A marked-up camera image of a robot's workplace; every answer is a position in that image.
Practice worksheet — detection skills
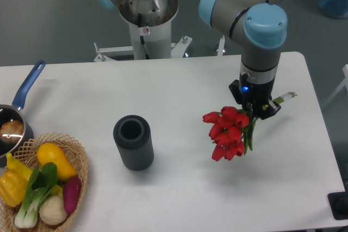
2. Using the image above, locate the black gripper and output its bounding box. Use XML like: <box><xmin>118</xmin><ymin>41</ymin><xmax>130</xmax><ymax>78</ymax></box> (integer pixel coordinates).
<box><xmin>229</xmin><ymin>73</ymin><xmax>281</xmax><ymax>120</ymax></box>

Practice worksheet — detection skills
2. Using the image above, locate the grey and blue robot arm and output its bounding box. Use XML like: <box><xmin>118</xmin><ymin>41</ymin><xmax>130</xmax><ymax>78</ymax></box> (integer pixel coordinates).
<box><xmin>98</xmin><ymin>0</ymin><xmax>288</xmax><ymax>120</ymax></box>

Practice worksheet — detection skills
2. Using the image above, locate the white furniture piece right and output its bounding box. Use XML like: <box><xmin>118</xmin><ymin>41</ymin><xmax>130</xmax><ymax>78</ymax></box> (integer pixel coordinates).
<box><xmin>323</xmin><ymin>65</ymin><xmax>347</xmax><ymax>109</ymax></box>

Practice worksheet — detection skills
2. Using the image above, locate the black device at table edge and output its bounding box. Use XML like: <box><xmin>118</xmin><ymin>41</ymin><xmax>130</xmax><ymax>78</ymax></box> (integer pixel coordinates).
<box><xmin>327</xmin><ymin>191</ymin><xmax>347</xmax><ymax>220</ymax></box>

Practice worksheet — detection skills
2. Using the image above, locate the dark grey ribbed vase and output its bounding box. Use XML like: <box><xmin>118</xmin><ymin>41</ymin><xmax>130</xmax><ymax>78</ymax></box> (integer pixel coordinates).
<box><xmin>113</xmin><ymin>115</ymin><xmax>154</xmax><ymax>171</ymax></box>

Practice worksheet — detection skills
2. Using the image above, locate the purple eggplant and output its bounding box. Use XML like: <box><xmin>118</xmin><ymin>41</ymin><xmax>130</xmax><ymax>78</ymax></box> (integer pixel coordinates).
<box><xmin>63</xmin><ymin>177</ymin><xmax>82</xmax><ymax>214</ymax></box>

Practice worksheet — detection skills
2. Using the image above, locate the yellow mango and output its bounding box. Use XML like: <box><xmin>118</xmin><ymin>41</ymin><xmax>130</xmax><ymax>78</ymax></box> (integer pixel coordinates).
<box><xmin>36</xmin><ymin>143</ymin><xmax>77</xmax><ymax>181</ymax></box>

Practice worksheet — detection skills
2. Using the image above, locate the green bok choy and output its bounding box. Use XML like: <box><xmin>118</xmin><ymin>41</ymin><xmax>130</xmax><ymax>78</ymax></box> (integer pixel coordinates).
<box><xmin>14</xmin><ymin>162</ymin><xmax>58</xmax><ymax>229</ymax></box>

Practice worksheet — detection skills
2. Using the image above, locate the white garlic bulb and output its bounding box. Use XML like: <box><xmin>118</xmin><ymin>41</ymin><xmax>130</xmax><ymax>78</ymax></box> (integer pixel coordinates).
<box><xmin>39</xmin><ymin>196</ymin><xmax>68</xmax><ymax>225</ymax></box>

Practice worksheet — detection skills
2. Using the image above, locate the woven wicker basket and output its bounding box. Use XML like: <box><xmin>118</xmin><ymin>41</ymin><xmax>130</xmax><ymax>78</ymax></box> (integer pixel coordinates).
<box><xmin>1</xmin><ymin>133</ymin><xmax>89</xmax><ymax>231</ymax></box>

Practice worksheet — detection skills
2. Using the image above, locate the fried patty in saucepan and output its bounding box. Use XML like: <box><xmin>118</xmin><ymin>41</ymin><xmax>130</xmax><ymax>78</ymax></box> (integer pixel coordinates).
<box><xmin>1</xmin><ymin>120</ymin><xmax>24</xmax><ymax>142</ymax></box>

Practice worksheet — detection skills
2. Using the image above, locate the yellow bell pepper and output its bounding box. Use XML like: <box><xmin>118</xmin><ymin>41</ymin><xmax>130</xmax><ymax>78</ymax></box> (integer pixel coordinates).
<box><xmin>1</xmin><ymin>171</ymin><xmax>28</xmax><ymax>207</ymax></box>

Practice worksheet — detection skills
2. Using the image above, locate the black cable on pedestal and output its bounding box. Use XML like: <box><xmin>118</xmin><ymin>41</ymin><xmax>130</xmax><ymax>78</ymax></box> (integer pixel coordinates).
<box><xmin>137</xmin><ymin>13</ymin><xmax>150</xmax><ymax>60</ymax></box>

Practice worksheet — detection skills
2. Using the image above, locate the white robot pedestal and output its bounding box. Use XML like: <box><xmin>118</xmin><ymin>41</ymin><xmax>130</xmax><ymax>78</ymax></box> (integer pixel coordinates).
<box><xmin>94</xmin><ymin>0</ymin><xmax>192</xmax><ymax>61</ymax></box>

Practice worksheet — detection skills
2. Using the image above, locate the blue handled saucepan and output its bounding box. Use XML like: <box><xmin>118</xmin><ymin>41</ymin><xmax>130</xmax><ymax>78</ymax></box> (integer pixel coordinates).
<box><xmin>1</xmin><ymin>60</ymin><xmax>46</xmax><ymax>167</ymax></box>

